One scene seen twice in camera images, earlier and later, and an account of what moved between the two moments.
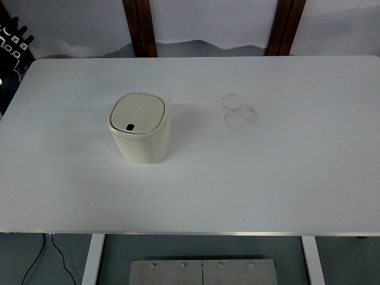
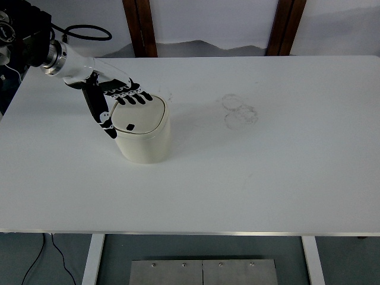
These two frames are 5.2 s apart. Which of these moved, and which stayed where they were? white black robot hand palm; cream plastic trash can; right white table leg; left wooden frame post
Moved: white black robot hand palm
Stayed: cream plastic trash can; right white table leg; left wooden frame post
